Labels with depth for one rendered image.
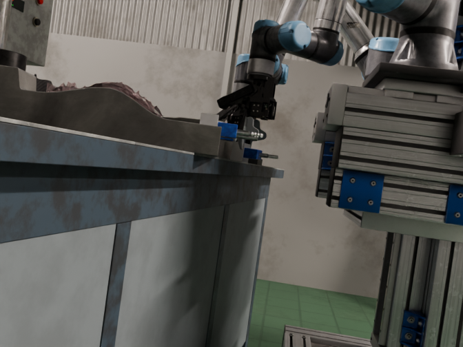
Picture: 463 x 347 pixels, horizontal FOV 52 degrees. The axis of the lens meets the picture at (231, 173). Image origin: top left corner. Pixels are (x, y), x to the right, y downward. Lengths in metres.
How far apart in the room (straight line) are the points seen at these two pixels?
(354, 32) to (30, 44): 1.19
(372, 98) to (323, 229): 2.47
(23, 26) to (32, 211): 1.43
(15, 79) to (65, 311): 0.46
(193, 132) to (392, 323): 0.77
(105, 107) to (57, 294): 0.38
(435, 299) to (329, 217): 2.22
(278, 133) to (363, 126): 2.42
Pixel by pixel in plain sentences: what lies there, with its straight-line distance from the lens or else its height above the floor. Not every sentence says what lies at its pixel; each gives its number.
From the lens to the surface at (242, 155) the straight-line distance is 1.34.
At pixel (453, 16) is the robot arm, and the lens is 1.18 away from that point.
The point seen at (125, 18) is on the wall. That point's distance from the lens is 3.85.
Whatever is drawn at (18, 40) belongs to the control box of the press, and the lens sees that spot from 1.95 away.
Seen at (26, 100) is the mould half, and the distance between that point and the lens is 0.96.
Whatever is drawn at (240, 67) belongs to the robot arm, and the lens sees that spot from 1.79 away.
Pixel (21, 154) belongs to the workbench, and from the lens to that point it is 0.48.
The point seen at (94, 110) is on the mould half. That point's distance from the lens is 0.92.
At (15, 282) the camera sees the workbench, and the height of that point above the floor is 0.62.
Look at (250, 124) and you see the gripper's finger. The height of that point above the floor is 0.91.
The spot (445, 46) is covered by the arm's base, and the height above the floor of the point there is 1.10.
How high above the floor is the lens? 0.79
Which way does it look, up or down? 1 degrees down
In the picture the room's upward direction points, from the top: 8 degrees clockwise
